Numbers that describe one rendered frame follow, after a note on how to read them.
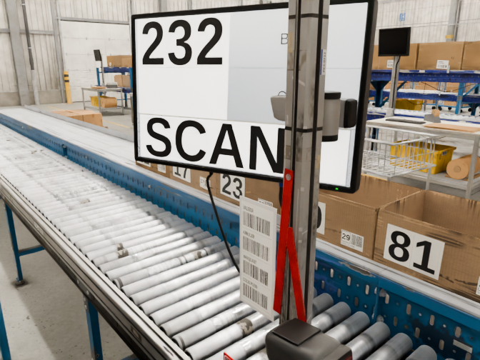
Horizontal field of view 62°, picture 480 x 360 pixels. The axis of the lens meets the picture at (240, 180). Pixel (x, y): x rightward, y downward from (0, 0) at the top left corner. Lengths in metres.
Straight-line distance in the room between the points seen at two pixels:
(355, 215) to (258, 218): 0.67
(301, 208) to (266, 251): 0.11
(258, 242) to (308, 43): 0.31
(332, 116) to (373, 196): 1.01
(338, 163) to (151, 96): 0.41
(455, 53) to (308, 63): 5.48
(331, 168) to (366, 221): 0.60
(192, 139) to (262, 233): 0.26
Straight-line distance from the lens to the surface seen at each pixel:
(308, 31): 0.54
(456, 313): 1.15
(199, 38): 0.79
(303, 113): 0.54
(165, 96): 0.83
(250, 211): 0.65
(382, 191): 1.55
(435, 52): 6.10
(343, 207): 1.29
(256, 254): 0.66
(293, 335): 0.60
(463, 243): 1.14
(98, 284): 1.46
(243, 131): 0.73
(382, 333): 1.24
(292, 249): 0.60
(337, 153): 0.67
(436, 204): 1.47
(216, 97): 0.76
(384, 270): 1.23
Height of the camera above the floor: 1.45
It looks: 16 degrees down
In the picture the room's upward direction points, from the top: straight up
